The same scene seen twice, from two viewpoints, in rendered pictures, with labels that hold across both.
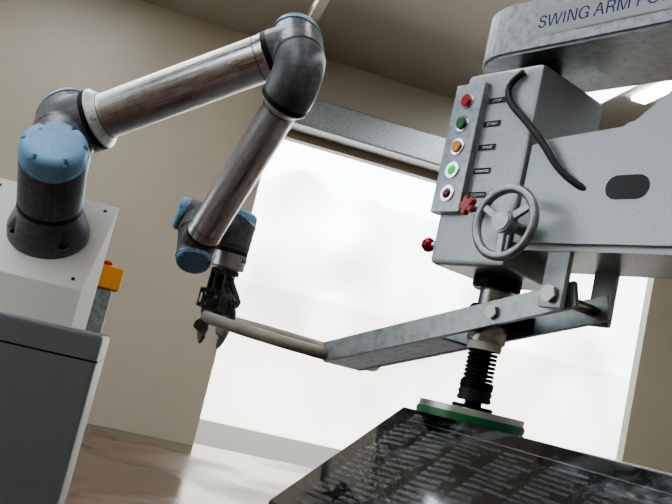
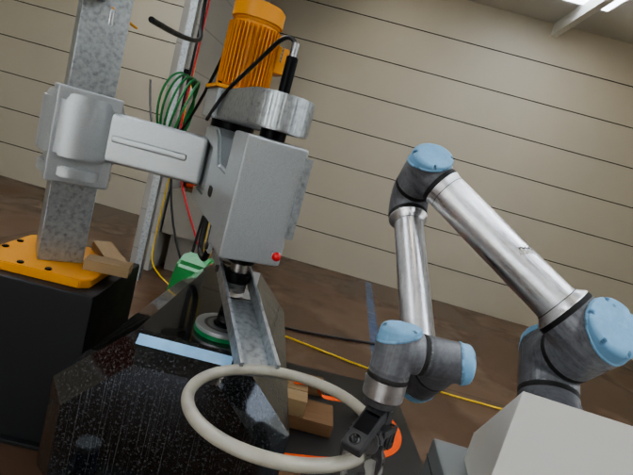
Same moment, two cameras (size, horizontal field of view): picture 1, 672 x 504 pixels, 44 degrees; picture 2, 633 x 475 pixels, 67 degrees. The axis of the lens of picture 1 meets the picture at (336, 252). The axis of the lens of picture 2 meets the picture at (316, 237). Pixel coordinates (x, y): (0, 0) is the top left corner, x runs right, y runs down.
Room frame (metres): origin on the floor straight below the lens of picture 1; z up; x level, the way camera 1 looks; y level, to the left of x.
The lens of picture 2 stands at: (3.28, 0.29, 1.57)
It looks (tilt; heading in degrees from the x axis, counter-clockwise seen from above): 10 degrees down; 194
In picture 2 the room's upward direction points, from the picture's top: 16 degrees clockwise
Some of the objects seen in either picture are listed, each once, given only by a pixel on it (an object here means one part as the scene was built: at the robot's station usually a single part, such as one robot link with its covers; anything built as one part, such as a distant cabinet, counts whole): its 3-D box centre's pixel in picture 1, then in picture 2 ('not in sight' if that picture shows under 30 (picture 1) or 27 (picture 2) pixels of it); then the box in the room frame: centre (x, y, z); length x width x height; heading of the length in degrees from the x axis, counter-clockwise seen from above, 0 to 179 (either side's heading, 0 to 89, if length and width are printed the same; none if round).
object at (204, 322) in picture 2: (471, 412); (224, 325); (1.70, -0.34, 0.87); 0.21 x 0.21 x 0.01
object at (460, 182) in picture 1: (461, 149); (295, 198); (1.69, -0.21, 1.40); 0.08 x 0.03 x 0.28; 38
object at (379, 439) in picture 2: (219, 290); (375, 422); (2.27, 0.28, 1.03); 0.09 x 0.08 x 0.12; 158
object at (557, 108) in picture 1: (548, 187); (251, 197); (1.64, -0.39, 1.35); 0.36 x 0.22 x 0.45; 38
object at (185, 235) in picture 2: not in sight; (210, 229); (-1.62, -2.11, 0.43); 1.30 x 0.62 x 0.86; 11
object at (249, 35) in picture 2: not in sight; (253, 52); (1.18, -0.74, 1.93); 0.31 x 0.28 x 0.40; 128
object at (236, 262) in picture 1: (230, 262); (382, 387); (2.27, 0.28, 1.12); 0.10 x 0.09 x 0.05; 68
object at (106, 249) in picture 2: not in sight; (109, 252); (1.21, -1.24, 0.80); 0.20 x 0.10 x 0.05; 62
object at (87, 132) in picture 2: not in sight; (126, 140); (1.35, -1.17, 1.39); 0.74 x 0.34 x 0.25; 112
